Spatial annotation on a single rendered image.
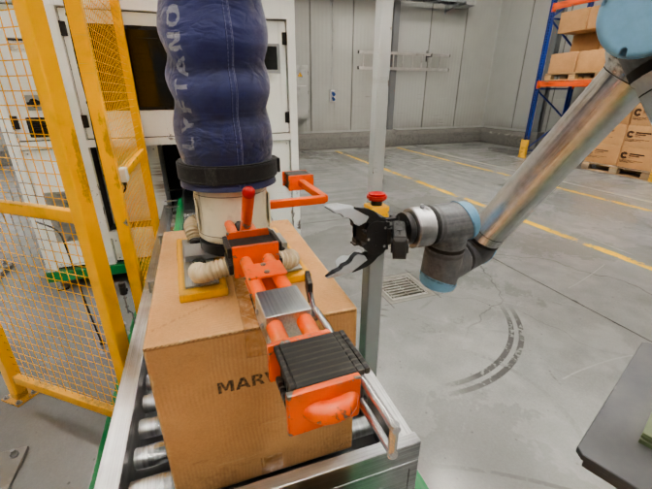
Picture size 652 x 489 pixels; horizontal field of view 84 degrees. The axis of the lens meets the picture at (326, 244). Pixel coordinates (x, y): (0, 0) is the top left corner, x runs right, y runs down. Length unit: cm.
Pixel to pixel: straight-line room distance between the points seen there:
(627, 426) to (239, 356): 77
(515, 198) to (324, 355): 63
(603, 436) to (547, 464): 97
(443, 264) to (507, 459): 112
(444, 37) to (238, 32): 1092
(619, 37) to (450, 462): 150
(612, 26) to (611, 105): 20
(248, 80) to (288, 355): 57
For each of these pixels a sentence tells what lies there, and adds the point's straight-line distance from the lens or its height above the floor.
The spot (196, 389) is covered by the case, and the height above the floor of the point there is 84.
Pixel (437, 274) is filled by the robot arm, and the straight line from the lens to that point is 90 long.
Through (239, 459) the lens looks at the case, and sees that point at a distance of 93.
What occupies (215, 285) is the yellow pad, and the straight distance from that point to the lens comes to 83.
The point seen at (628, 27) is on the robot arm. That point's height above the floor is 143.
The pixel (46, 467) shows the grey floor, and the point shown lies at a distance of 200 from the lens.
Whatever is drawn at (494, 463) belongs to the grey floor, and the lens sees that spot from 181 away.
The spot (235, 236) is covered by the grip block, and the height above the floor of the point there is 110.
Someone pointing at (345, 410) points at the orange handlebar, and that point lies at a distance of 37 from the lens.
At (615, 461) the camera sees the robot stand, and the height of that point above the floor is 75.
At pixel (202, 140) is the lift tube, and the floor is 127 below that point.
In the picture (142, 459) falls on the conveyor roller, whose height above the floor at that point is 54.
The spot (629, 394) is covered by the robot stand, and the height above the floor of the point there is 75.
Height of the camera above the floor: 135
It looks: 22 degrees down
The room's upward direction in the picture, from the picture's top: straight up
